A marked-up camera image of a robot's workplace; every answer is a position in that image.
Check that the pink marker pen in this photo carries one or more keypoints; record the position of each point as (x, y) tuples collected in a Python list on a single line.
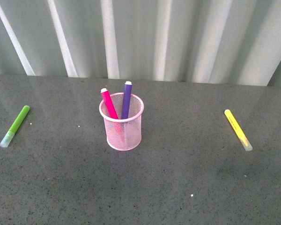
[(111, 110)]

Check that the yellow marker pen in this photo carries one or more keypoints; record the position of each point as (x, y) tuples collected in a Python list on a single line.
[(237, 129)]

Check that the green marker pen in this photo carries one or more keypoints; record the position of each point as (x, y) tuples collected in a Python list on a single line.
[(14, 127)]

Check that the white pleated curtain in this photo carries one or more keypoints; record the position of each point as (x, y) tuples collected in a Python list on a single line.
[(199, 41)]

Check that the purple marker pen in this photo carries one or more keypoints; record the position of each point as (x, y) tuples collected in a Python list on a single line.
[(126, 100)]

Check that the pink mesh pen cup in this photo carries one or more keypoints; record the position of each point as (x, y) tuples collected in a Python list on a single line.
[(124, 134)]

